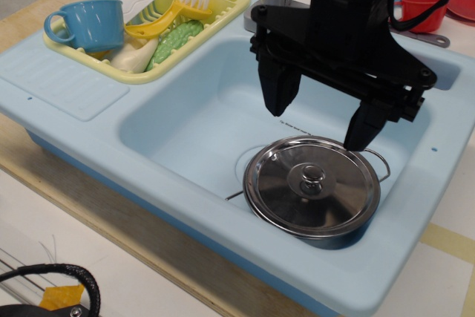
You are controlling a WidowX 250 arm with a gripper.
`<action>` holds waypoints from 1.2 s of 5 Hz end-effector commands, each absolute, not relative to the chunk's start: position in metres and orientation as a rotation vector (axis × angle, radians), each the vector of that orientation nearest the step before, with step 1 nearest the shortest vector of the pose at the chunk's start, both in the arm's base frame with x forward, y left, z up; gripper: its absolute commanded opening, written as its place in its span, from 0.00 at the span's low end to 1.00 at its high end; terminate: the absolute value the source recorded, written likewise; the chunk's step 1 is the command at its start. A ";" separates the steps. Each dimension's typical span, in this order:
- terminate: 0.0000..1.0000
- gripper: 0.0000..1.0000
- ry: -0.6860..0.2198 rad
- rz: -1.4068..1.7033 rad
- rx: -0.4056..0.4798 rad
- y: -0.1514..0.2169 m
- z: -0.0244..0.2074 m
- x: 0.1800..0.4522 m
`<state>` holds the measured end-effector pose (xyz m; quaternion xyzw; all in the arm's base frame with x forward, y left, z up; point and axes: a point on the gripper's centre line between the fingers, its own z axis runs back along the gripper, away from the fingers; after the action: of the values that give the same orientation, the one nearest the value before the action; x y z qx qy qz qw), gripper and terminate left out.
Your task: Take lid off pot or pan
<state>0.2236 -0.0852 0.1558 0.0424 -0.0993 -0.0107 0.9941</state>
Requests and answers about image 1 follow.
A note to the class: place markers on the cream plastic toy food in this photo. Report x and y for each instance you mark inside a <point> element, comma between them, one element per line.
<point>134,55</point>

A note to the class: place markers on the green plastic vegetable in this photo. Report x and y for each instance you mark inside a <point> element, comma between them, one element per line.
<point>174,40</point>

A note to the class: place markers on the grey plastic utensil handle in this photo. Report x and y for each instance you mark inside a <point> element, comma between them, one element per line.
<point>430,38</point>

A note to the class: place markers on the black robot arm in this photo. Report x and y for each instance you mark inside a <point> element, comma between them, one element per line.
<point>347,45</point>

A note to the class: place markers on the yellow dish brush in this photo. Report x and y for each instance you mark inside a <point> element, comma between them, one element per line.
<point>190,9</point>

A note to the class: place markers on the yellow dish rack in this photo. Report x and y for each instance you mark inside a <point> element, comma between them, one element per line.
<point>222,13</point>

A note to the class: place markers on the shiny steel pot lid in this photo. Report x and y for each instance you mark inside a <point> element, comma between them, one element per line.
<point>311,187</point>

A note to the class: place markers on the yellow tape piece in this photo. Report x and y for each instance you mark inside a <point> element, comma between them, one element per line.
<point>55,298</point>

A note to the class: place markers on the red plastic plate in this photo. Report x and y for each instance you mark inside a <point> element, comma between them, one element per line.
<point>461,9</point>

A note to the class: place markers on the light blue toy sink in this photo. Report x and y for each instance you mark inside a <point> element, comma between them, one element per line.
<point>180,144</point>

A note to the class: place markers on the red plastic cup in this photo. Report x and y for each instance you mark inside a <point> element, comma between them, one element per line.
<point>420,15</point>

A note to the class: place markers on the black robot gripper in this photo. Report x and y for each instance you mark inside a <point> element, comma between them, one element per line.
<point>339,51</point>

